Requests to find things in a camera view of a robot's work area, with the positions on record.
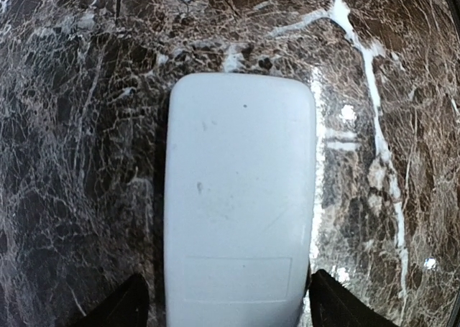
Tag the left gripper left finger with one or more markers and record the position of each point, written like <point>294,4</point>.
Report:
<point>127,306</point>

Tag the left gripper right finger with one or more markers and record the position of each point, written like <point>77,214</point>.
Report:
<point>331,304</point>

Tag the white remote control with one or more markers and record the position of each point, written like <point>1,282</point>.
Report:
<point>240,174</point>

